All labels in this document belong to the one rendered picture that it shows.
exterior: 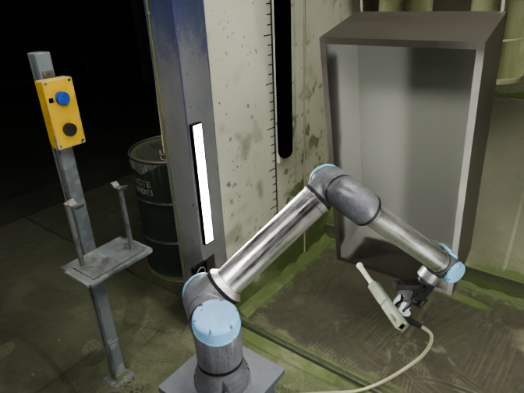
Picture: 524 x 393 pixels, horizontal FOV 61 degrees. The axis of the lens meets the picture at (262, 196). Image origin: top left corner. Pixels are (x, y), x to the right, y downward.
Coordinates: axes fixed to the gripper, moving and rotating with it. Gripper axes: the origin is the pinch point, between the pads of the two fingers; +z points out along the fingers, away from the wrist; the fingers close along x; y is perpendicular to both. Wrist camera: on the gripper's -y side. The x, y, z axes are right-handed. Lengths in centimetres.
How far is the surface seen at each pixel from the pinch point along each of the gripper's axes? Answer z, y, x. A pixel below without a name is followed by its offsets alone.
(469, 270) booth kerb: -24, 88, 68
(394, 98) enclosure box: -77, -36, 49
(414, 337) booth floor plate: 18, 51, 31
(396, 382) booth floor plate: 33.0, 33.8, 4.7
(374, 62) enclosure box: -85, -53, 53
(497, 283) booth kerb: -28, 99, 56
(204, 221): 23, -79, 53
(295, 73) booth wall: -62, -66, 111
